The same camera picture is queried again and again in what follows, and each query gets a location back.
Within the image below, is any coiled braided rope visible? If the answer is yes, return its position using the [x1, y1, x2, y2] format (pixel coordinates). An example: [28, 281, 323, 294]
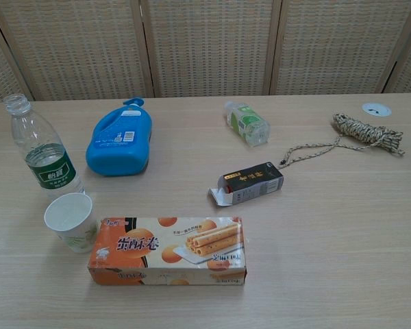
[279, 112, 407, 169]

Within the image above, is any clear water bottle green label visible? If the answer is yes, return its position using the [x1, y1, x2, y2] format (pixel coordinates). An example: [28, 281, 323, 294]
[3, 93, 86, 203]

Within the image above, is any orange egg roll biscuit box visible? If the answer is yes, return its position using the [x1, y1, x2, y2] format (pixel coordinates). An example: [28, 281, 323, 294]
[88, 215, 249, 287]

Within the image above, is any white round table grommet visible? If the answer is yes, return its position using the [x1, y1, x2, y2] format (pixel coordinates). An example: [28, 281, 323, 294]
[361, 102, 393, 117]

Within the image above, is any small white paper cup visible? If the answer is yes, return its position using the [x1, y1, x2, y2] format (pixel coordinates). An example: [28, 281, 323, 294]
[43, 192, 99, 254]

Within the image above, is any small clear bottle green label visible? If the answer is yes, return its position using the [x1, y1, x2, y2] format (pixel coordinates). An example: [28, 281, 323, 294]
[223, 100, 271, 148]

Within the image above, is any blue detergent pump bottle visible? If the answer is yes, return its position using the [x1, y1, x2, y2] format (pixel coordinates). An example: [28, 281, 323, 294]
[85, 97, 154, 178]

